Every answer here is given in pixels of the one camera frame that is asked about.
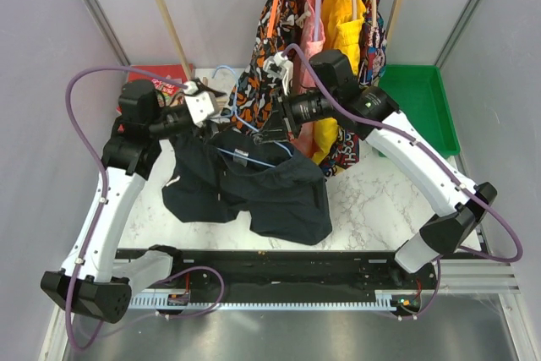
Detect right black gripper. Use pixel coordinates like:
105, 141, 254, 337
255, 83, 338, 142

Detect blue wire hanger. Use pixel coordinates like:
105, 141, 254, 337
210, 65, 297, 167

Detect dark navy shorts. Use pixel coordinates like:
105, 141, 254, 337
162, 129, 332, 246

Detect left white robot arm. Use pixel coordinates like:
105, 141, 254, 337
41, 79, 224, 324

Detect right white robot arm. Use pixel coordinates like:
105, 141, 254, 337
254, 50, 497, 288

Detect pink patterned shorts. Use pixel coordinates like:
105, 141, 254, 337
293, 0, 325, 158

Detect comic print shorts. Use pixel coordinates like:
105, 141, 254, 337
318, 0, 387, 178

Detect camouflage orange black shorts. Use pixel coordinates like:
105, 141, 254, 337
226, 0, 301, 134

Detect yellow shorts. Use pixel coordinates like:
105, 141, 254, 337
312, 0, 364, 164

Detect colourful paperback book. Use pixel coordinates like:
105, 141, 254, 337
151, 79, 183, 107

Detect large red book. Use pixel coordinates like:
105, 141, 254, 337
126, 64, 188, 112

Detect green plastic tray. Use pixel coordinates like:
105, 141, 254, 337
380, 64, 461, 158

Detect wooden clothes rack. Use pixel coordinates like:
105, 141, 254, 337
139, 0, 418, 91

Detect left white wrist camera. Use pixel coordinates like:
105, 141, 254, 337
183, 79, 221, 126

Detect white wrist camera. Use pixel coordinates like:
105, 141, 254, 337
263, 52, 294, 96
183, 79, 221, 126

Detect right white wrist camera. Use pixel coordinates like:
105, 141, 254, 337
263, 52, 294, 96

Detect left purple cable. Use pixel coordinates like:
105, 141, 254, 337
65, 66, 191, 350

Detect purple cable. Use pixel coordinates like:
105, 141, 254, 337
282, 44, 524, 263
65, 66, 191, 350

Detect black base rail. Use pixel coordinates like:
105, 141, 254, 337
154, 249, 436, 304

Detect grey slotted cable duct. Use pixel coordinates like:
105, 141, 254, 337
128, 290, 417, 312

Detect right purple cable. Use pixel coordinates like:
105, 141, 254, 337
282, 44, 524, 263

